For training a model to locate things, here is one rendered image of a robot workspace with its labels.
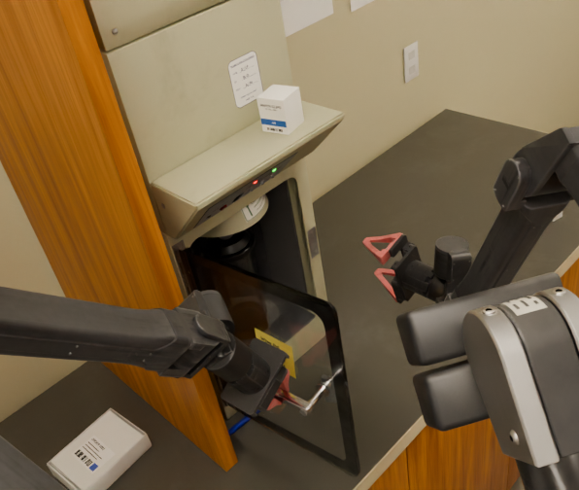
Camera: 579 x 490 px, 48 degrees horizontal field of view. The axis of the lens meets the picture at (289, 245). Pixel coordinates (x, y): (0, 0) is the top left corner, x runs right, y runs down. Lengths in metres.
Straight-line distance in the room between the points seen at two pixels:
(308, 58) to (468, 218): 0.61
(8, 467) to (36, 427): 1.00
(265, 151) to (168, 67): 0.19
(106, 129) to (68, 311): 0.25
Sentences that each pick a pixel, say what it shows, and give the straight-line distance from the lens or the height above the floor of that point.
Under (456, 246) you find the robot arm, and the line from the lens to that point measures 1.14.
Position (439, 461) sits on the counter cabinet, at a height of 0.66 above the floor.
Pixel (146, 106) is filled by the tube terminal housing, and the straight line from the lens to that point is 0.97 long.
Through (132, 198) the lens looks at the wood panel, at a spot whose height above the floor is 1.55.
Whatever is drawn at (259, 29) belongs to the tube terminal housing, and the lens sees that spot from 1.08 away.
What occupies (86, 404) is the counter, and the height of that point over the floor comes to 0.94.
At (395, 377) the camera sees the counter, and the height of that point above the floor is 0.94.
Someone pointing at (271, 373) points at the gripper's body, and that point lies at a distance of 0.95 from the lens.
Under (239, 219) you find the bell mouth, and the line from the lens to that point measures 1.18.
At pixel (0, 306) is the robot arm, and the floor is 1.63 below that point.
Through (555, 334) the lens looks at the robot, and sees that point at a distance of 0.34.
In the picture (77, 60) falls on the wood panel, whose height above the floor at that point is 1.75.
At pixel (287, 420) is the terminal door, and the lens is 1.19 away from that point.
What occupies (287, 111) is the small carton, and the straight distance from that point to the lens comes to 1.03.
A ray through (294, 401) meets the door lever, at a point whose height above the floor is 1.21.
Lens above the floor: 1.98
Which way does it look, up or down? 36 degrees down
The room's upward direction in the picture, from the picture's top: 11 degrees counter-clockwise
